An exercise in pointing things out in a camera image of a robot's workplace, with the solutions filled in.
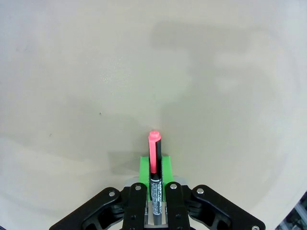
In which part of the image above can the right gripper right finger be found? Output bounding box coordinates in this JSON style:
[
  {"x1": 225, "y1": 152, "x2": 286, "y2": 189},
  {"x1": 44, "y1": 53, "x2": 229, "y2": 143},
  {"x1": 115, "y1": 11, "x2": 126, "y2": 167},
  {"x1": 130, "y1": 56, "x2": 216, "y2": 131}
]
[{"x1": 161, "y1": 155, "x2": 266, "y2": 230}]

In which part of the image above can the pink capped black marker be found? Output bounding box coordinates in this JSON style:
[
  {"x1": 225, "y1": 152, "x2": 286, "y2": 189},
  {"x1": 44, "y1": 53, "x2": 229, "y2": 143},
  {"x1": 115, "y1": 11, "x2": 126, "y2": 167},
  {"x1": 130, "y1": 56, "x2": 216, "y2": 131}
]
[{"x1": 148, "y1": 130, "x2": 166, "y2": 226}]

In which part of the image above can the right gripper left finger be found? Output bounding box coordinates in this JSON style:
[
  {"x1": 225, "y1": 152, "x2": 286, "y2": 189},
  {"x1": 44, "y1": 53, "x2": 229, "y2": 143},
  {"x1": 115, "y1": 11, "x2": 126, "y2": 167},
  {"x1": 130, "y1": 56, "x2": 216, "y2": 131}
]
[{"x1": 49, "y1": 155, "x2": 151, "y2": 230}]

